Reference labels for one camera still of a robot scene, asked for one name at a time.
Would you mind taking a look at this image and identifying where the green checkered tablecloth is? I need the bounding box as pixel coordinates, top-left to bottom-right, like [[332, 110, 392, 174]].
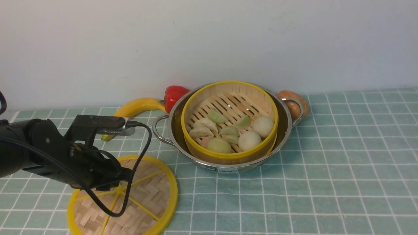
[[0, 87, 418, 235]]

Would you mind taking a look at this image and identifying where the yellow banana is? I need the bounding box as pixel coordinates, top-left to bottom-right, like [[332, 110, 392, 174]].
[[101, 98, 167, 141]]

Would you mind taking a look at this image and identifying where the green dumpling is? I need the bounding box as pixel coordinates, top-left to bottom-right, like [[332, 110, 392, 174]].
[[234, 115, 252, 129], [207, 109, 228, 125], [223, 135, 239, 145], [218, 126, 240, 137]]

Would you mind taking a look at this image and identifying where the pink dumpling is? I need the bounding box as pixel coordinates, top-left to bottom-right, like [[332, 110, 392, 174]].
[[200, 136, 214, 148]]

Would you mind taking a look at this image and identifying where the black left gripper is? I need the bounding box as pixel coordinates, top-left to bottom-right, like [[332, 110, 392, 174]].
[[69, 143, 133, 191]]

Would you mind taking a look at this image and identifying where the red bell pepper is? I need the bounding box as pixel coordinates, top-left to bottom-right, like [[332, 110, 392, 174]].
[[160, 85, 190, 114]]

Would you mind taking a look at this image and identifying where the green round bun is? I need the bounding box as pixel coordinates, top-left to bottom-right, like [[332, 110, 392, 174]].
[[206, 138, 233, 154]]

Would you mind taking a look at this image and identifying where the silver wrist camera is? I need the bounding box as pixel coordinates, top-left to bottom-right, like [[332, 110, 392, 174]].
[[70, 115, 136, 136]]

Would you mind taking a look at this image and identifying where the brown bread roll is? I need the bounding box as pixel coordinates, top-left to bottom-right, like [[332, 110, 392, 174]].
[[278, 90, 310, 121]]

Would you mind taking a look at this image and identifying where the yellow bamboo steamer basket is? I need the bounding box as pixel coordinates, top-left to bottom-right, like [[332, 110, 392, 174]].
[[181, 81, 281, 161]]

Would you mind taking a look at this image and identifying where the yellow woven steamer lid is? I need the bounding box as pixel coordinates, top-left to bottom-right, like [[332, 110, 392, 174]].
[[67, 156, 179, 235]]

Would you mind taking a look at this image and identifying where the black camera cable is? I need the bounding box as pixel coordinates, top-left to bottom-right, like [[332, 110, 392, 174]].
[[0, 121, 153, 218]]

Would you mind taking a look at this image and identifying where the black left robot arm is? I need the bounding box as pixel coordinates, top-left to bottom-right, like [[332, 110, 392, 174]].
[[0, 119, 133, 191]]

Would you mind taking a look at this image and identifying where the white round bun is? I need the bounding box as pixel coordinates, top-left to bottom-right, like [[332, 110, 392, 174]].
[[238, 131, 262, 151], [252, 116, 275, 139]]

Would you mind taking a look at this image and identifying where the white dumpling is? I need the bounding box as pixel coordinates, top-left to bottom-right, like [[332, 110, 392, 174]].
[[193, 118, 218, 133], [189, 126, 214, 138]]

